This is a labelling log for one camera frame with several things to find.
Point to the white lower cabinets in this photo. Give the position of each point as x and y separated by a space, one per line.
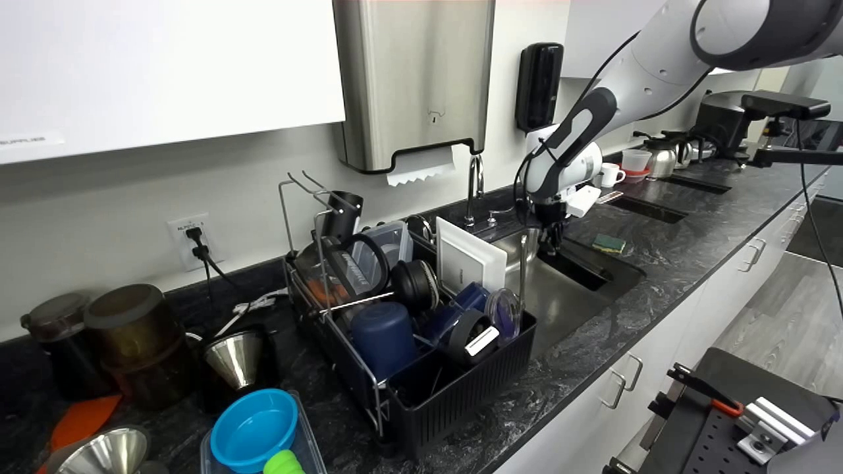
685 331

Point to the black wall soap dispenser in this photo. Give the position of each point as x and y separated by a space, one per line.
538 83

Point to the white plastic container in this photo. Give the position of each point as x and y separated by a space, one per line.
471 259

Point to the dark blue bowl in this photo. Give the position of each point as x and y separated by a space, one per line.
451 312

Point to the dark blue plastic cup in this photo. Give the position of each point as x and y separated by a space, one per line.
380 338

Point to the black round lid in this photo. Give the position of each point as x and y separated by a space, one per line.
417 281

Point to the clear glass pitcher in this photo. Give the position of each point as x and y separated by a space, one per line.
347 267

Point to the green sponge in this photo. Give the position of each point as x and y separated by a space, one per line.
610 246

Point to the black lid with white label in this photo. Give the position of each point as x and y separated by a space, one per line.
475 334

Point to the brown lidded canister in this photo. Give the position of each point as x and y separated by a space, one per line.
132 338

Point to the black dish rack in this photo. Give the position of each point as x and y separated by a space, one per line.
457 384

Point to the plain white upper cabinet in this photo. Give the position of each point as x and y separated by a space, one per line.
168 68

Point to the stainless steel sink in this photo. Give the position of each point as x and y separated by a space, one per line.
544 306

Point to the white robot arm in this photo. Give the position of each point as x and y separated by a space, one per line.
648 80

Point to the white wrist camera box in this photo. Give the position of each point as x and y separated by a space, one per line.
584 201

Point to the pink cup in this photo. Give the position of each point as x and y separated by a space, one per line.
635 164

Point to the black coffee machine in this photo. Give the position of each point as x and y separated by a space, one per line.
747 113

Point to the metal tongs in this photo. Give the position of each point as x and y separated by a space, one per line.
251 308

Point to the metal funnel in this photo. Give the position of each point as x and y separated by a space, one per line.
102 451

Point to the white mug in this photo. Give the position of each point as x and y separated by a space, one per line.
610 173

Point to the orange spatula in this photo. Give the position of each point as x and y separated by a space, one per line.
81 418

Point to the clear plastic tub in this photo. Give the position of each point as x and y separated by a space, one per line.
390 241

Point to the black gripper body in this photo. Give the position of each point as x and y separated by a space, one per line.
552 213

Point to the chrome gooseneck faucet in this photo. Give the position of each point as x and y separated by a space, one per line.
475 185

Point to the bright green cup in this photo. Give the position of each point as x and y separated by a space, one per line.
282 462

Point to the dark lidded canister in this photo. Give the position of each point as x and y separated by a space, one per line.
62 343

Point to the black counter mat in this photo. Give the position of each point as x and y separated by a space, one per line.
648 208

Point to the light blue bowl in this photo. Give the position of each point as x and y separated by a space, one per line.
253 429

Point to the white wall outlet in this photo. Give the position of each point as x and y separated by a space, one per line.
191 227

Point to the steel measuring cup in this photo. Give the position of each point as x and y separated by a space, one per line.
236 356

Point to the clear plastic container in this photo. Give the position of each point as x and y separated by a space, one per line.
310 438

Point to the clear wine glass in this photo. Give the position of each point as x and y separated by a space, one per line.
505 312

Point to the black perforated board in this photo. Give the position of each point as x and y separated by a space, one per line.
702 438

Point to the steel paper towel dispenser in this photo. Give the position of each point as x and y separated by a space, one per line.
413 80

